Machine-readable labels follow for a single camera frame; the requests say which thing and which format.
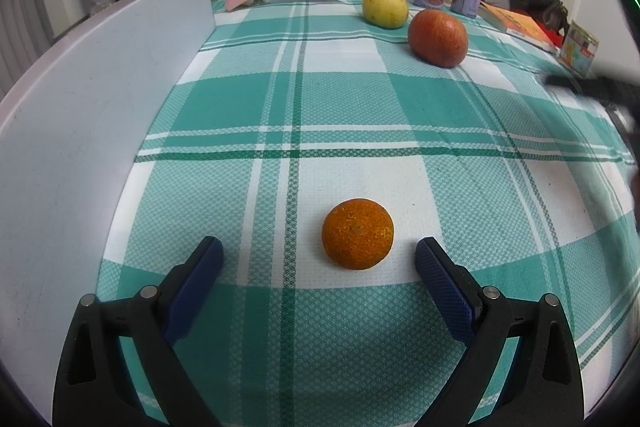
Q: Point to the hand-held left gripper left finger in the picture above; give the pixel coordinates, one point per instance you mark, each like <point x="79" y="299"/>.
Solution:
<point x="192" y="297"/>

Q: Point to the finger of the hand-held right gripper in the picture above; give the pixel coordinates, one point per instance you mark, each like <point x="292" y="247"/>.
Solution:
<point x="600" y="86"/>

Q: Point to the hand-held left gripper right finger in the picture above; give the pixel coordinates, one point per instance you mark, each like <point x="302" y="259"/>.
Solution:
<point x="445" y="294"/>

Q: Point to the small orange mandarin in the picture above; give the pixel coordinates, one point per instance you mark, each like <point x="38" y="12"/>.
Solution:
<point x="357" y="233"/>

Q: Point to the white storage box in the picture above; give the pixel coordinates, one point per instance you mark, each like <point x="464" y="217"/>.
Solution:
<point x="75" y="132"/>

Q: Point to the small colourful carton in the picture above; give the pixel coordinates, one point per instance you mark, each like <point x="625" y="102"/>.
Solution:
<point x="578" y="48"/>

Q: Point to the black and red bag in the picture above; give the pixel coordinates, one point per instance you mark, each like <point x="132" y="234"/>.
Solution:
<point x="545" y="7"/>

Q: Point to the orange book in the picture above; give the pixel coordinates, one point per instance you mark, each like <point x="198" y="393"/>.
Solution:
<point x="522" y="28"/>

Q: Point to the red apple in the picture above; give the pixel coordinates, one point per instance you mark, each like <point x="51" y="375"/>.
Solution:
<point x="438" y="38"/>

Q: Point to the green white checked tablecloth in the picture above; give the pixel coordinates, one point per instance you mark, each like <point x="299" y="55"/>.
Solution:
<point x="350" y="107"/>

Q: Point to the yellow apple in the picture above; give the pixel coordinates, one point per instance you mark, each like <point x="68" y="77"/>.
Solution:
<point x="385" y="9"/>

